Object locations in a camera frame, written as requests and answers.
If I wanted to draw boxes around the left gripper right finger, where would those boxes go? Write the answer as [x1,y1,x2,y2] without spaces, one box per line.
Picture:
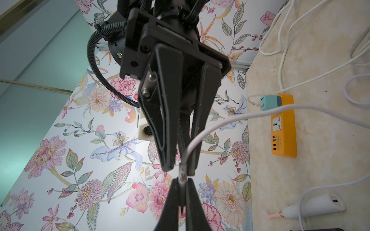
[185,178,212,231]

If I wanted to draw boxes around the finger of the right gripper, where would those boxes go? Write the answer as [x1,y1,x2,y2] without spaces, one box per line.
[186,64,222,176]
[139,43,184,172]

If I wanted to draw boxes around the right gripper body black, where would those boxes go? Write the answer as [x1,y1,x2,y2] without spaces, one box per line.
[119,7,231,121]

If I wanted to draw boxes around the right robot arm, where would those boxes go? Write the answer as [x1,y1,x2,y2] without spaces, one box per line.
[87,1,231,176]

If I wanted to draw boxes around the black electric toothbrush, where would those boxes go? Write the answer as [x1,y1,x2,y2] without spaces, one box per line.
[305,228,345,231]

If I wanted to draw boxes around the white power strip cord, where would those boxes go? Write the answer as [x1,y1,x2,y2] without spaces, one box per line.
[258,0,370,96]

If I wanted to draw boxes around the teal USB charger block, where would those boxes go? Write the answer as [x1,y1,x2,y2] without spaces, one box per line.
[260,95,282,111]

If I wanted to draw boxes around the orange power strip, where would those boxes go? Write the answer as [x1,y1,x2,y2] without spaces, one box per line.
[271,109,297,158]

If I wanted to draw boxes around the white pink electric toothbrush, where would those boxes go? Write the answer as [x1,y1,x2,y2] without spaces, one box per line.
[264,193,346,219]

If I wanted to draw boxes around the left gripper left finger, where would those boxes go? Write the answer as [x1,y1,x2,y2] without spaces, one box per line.
[154,178,180,231]

